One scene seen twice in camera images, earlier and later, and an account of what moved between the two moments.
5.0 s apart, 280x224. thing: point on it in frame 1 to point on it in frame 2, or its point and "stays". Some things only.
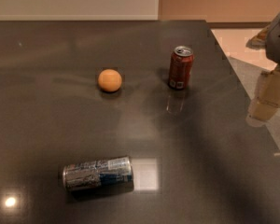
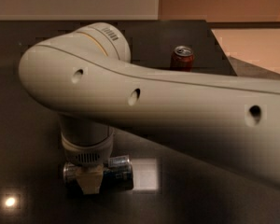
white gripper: x=279 y=42 to x=88 y=154
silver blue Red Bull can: x=105 y=175 stays
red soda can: x=181 y=65 stays
